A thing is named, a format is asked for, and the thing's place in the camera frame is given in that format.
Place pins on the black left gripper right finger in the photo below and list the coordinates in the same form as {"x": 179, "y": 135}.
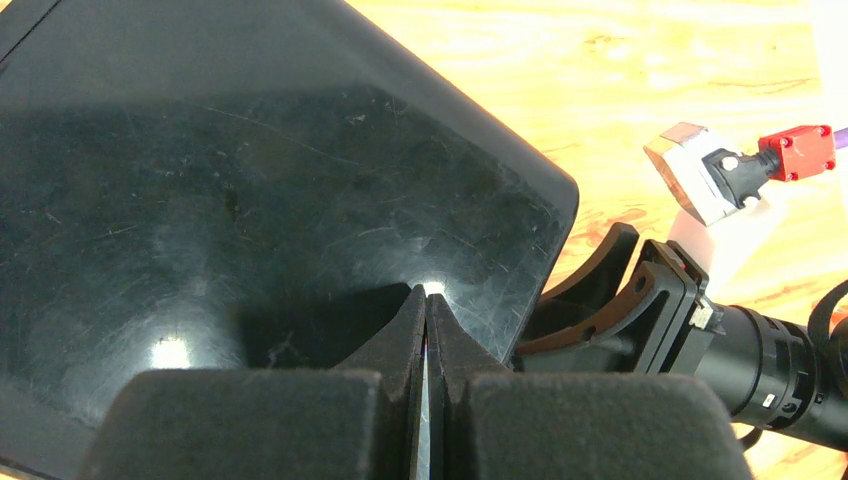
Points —
{"x": 489, "y": 422}

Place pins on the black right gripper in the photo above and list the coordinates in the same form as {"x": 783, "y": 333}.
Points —
{"x": 661, "y": 322}

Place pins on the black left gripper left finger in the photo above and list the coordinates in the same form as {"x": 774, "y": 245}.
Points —
{"x": 357, "y": 420}

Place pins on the black drawer organizer box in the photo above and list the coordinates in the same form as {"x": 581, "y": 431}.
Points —
{"x": 238, "y": 184}

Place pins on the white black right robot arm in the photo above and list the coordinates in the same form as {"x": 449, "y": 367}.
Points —
{"x": 770, "y": 374}

